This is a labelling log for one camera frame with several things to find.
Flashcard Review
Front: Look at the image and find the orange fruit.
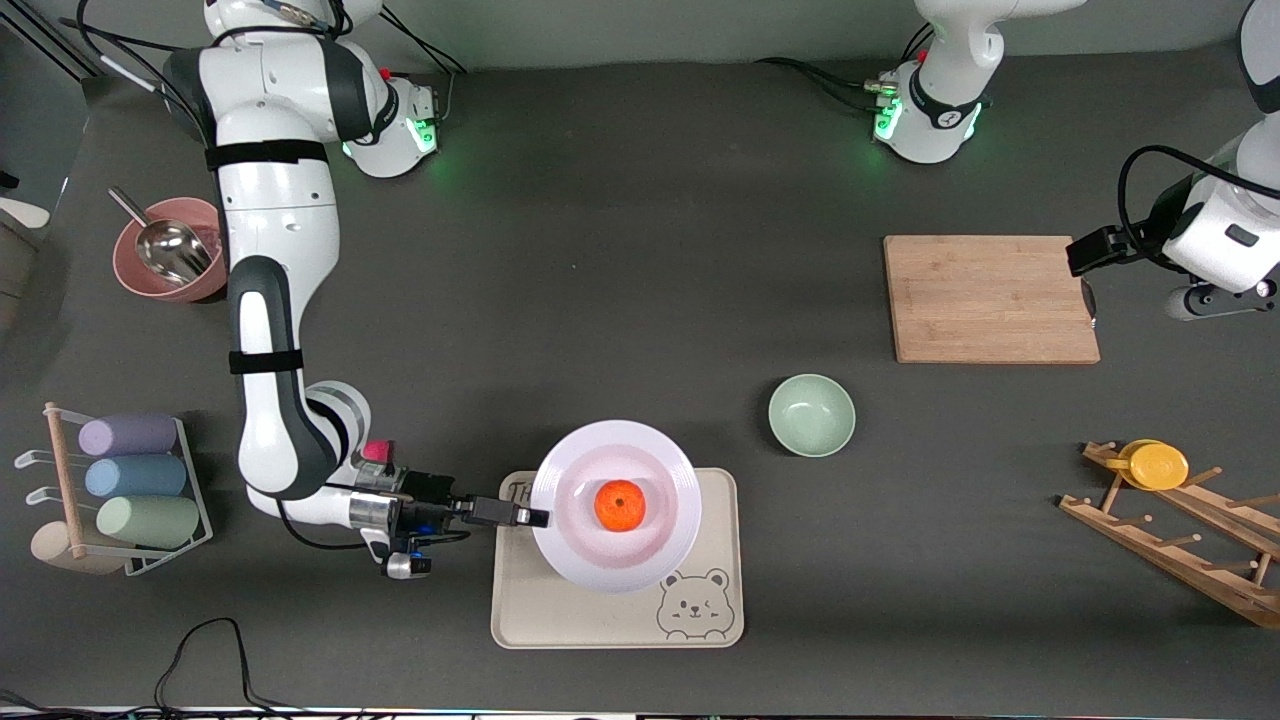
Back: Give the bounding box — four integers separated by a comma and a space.
594, 480, 647, 533

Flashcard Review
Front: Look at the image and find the white round plate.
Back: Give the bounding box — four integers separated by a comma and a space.
530, 420, 701, 595

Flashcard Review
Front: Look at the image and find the bamboo cutting board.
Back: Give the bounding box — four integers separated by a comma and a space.
884, 235, 1102, 365

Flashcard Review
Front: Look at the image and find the beige bear print tray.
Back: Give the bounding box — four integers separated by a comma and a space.
491, 468, 745, 650

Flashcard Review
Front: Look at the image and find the yellow cup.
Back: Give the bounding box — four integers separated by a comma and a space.
1105, 439, 1190, 492

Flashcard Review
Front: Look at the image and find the green cup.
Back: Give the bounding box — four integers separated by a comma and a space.
96, 495, 201, 549

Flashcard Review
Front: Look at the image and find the blue cup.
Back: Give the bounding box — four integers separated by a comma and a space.
85, 455, 189, 499

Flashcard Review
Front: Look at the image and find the wooden peg cup rack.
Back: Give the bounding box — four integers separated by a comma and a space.
1058, 441, 1280, 631

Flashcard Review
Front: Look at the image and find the purple cup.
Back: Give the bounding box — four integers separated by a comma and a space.
78, 413, 179, 458

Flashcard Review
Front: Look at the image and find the pale green bowl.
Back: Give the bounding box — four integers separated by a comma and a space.
768, 374, 857, 459

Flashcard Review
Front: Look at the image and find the metal scoop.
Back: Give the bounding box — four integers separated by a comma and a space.
108, 187, 216, 287

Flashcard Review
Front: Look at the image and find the pink bowl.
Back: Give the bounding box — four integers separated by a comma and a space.
112, 197, 233, 303

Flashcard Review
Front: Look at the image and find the beige cup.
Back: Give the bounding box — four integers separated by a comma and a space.
30, 520, 126, 576

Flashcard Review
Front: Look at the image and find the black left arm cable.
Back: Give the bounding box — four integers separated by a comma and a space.
1117, 145, 1280, 271

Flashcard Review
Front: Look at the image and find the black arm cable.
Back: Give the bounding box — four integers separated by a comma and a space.
60, 0, 471, 553
1117, 145, 1280, 271

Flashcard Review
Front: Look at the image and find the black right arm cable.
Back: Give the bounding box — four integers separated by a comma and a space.
60, 0, 471, 553

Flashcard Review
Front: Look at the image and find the black cable loop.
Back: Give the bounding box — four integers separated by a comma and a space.
150, 617, 301, 716

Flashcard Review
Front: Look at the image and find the white wire cup holder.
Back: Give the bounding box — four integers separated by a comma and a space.
15, 403, 214, 578

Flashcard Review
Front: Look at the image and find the black left base cable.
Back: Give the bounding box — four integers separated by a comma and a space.
755, 57, 883, 103

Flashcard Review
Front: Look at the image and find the black base cable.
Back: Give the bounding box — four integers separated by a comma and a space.
755, 57, 883, 103
380, 10, 473, 77

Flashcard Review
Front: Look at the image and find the black right base cable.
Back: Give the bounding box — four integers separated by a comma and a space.
380, 10, 473, 77

